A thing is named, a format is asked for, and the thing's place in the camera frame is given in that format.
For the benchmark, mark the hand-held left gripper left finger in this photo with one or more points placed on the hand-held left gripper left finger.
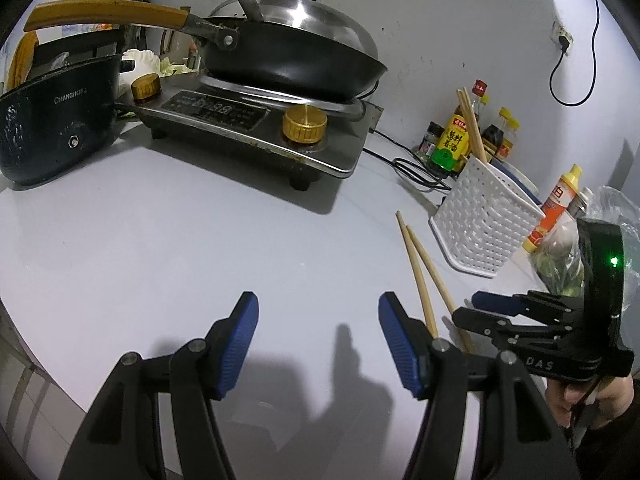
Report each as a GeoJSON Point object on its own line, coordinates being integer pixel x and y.
{"type": "Point", "coordinates": [240, 345]}

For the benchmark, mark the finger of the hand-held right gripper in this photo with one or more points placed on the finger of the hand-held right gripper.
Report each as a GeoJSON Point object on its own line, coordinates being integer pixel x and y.
{"type": "Point", "coordinates": [492, 301]}
{"type": "Point", "coordinates": [480, 322]}

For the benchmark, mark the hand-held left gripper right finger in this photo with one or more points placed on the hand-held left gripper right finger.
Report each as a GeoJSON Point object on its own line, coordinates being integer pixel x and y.
{"type": "Point", "coordinates": [400, 345]}

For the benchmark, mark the wooden chopstick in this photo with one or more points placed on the wooden chopstick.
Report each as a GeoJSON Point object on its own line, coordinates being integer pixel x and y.
{"type": "Point", "coordinates": [477, 127]}
{"type": "Point", "coordinates": [432, 275]}
{"type": "Point", "coordinates": [417, 275]}
{"type": "Point", "coordinates": [470, 125]}

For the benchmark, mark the white perforated plastic basket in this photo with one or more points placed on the white perforated plastic basket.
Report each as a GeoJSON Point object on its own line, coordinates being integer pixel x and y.
{"type": "Point", "coordinates": [485, 220]}

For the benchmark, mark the person's right hand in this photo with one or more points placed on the person's right hand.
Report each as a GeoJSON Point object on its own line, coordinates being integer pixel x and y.
{"type": "Point", "coordinates": [567, 395]}

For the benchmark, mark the clear plastic bag of greens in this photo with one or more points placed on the clear plastic bag of greens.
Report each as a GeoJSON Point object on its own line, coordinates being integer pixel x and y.
{"type": "Point", "coordinates": [560, 260]}

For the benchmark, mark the yellow squeeze bottle red label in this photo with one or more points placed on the yellow squeeze bottle red label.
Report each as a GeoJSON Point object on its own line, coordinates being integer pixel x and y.
{"type": "Point", "coordinates": [552, 205]}

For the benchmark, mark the blue bowl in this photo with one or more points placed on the blue bowl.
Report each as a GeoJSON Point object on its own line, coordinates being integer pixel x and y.
{"type": "Point", "coordinates": [505, 172]}

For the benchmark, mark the red cap soy sauce bottle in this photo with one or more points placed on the red cap soy sauce bottle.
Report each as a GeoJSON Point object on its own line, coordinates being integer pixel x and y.
{"type": "Point", "coordinates": [452, 142]}

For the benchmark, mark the small spice jar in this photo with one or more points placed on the small spice jar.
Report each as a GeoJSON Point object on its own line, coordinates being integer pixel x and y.
{"type": "Point", "coordinates": [430, 140]}

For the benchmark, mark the steel induction cooker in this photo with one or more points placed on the steel induction cooker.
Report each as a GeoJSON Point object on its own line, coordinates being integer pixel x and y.
{"type": "Point", "coordinates": [240, 130]}

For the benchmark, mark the gold round knob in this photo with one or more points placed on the gold round knob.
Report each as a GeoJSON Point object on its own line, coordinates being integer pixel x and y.
{"type": "Point", "coordinates": [304, 124]}
{"type": "Point", "coordinates": [146, 86]}

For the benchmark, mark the dark electric cooking pot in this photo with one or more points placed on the dark electric cooking pot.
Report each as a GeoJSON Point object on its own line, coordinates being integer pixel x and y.
{"type": "Point", "coordinates": [55, 120]}

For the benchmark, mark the pale cabbage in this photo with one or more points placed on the pale cabbage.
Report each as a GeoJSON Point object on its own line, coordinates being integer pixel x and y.
{"type": "Point", "coordinates": [142, 60]}

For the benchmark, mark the steel wok lid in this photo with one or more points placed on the steel wok lid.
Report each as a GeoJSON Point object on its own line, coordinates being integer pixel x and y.
{"type": "Point", "coordinates": [310, 20]}

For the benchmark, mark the black metal rack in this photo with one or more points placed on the black metal rack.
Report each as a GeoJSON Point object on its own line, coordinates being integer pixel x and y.
{"type": "Point", "coordinates": [75, 47]}

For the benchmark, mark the white wall outlet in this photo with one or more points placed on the white wall outlet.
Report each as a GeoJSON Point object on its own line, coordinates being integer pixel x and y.
{"type": "Point", "coordinates": [562, 35]}

